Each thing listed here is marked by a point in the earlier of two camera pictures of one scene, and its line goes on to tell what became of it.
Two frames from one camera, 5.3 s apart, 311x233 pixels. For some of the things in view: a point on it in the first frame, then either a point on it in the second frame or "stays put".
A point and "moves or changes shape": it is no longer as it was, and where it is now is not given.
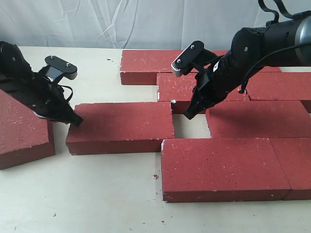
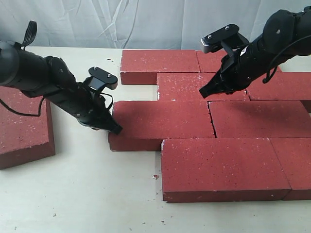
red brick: x=120 y=127 moves or changes shape
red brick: x=140 y=67 stays put
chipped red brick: x=179 y=86 stays put
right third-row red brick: x=259 y=119 stays put
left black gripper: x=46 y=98 -> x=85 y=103
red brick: x=25 y=136 stays put
